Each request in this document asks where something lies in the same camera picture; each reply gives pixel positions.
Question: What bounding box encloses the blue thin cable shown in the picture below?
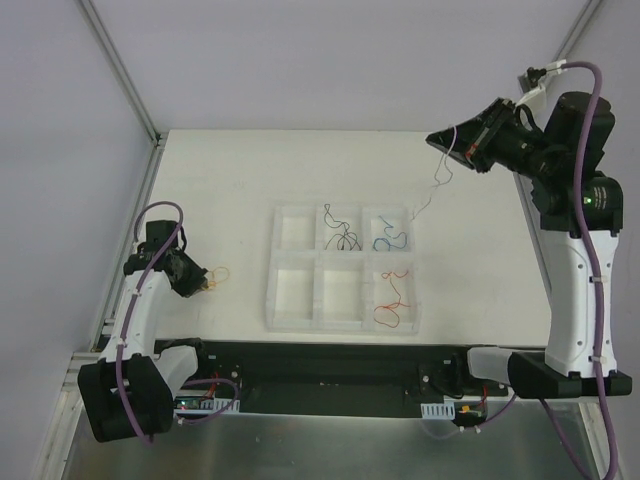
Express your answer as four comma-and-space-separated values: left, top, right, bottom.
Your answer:
372, 215, 410, 252

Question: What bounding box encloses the left aluminium corner post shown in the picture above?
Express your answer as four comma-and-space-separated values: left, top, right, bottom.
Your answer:
75, 0, 164, 147

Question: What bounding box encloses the white cable duct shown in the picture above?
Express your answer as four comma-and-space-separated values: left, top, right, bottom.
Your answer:
174, 396, 240, 417
420, 402, 456, 421

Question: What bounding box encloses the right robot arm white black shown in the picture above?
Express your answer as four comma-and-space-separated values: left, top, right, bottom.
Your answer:
426, 91, 633, 399

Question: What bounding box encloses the yellow thin cable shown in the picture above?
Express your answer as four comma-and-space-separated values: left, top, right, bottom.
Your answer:
203, 267, 232, 290

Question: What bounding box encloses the red thin cable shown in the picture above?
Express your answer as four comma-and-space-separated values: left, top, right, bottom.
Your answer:
373, 269, 412, 330

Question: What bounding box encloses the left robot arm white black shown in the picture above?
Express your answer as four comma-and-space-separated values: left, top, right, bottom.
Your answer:
77, 220, 212, 443

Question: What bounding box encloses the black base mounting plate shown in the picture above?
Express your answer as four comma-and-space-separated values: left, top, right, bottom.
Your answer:
186, 338, 508, 418

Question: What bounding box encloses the right white cable duct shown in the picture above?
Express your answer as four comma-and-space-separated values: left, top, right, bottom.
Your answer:
420, 402, 456, 421

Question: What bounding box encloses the right aluminium corner post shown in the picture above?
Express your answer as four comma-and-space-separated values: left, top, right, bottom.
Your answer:
552, 0, 606, 62

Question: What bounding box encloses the purple thin cable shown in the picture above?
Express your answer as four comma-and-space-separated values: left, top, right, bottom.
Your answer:
322, 202, 364, 252

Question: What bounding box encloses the left white cable duct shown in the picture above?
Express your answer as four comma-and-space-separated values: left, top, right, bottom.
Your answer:
174, 396, 240, 417

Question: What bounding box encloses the aluminium corner post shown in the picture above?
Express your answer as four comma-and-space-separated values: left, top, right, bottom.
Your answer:
75, 0, 164, 147
552, 0, 606, 62

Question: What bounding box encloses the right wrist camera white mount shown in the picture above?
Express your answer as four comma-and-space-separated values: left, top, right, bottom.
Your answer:
516, 67, 561, 112

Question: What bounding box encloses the white six-compartment tray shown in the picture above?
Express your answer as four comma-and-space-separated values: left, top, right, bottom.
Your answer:
265, 203, 422, 335

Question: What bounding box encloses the white thin cable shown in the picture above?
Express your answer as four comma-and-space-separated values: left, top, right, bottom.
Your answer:
409, 127, 459, 221

